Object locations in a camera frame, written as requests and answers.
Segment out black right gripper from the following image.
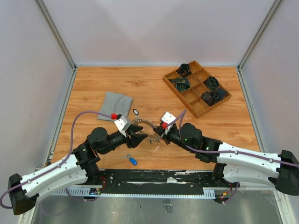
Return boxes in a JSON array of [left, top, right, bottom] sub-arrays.
[[154, 125, 195, 153]]

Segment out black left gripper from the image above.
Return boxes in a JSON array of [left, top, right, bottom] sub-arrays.
[[100, 124, 148, 154]]

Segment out metal key ring disc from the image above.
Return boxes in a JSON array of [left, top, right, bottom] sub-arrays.
[[132, 118, 160, 144]]

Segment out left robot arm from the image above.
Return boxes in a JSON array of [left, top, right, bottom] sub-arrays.
[[8, 125, 147, 215]]

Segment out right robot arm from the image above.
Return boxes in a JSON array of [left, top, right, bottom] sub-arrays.
[[153, 123, 299, 196]]

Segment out black key tag with key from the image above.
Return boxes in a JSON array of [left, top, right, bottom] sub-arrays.
[[133, 108, 139, 118]]

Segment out blue key tag with key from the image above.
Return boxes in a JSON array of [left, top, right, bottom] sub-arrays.
[[122, 154, 138, 166]]

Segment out grey folded cloth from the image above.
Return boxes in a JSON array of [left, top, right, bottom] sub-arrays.
[[100, 91, 133, 116]]

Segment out dark green patterned tie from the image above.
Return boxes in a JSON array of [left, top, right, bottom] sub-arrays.
[[169, 77, 191, 93]]

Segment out wooden compartment tray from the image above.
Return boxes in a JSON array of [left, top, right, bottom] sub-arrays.
[[163, 61, 231, 118]]

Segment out black orange rolled tie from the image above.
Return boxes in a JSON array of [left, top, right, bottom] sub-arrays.
[[177, 63, 191, 77]]

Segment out dark green floral tie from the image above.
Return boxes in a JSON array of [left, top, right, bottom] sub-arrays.
[[204, 76, 219, 90]]

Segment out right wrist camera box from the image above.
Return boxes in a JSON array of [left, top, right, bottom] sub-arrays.
[[160, 112, 176, 135]]

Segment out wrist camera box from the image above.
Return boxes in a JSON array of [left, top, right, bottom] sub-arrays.
[[160, 112, 176, 135], [114, 115, 131, 132]]

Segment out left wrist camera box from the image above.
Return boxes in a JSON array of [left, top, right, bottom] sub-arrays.
[[114, 115, 131, 132]]

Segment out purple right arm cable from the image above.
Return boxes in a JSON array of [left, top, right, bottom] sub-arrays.
[[167, 109, 299, 168]]

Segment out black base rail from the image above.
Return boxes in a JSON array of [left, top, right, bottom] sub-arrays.
[[46, 169, 239, 199]]

